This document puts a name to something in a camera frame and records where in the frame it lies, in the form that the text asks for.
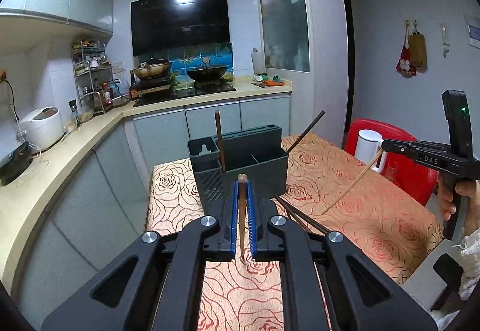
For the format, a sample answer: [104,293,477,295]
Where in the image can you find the dark green utensil holder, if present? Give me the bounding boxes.
[188,125,289,212]

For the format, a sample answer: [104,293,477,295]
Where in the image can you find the hanging red cloth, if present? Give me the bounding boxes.
[395,23,416,77]

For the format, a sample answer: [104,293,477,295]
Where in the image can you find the metal spice rack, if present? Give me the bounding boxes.
[71,40,113,116]

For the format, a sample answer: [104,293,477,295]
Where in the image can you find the black range hood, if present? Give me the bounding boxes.
[130,0,230,56]

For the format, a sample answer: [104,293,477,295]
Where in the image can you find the light bamboo chopstick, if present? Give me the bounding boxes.
[324,148,383,214]

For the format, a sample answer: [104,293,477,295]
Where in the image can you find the red plastic chair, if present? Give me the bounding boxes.
[343,119,438,206]

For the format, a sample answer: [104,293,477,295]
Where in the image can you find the white plastic bottle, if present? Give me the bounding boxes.
[251,48,267,75]

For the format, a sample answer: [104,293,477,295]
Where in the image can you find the black gas stove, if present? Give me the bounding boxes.
[133,81,236,107]

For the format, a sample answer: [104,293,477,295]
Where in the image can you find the white rice cooker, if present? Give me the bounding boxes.
[19,107,64,151]

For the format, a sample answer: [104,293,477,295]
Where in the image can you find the rose pattern tablecloth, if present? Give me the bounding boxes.
[146,134,442,330]

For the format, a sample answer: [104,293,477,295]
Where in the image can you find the lower kitchen cabinets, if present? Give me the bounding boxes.
[17,95,290,329]

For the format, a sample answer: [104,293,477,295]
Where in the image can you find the reddish brown chopstick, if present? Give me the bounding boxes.
[215,110,225,173]

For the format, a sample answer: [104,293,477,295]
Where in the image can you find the white electric kettle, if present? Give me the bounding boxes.
[355,129,387,174]

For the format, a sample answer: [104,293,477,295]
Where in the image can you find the black wok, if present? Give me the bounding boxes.
[186,65,228,83]

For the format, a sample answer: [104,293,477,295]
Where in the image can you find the black countertop appliance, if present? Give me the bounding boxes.
[0,142,32,185]

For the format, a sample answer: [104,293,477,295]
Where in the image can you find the dark brown chopstick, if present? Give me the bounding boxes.
[286,110,326,154]
[238,174,248,264]

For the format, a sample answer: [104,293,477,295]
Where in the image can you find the person right hand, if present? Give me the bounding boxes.
[437,174,480,238]

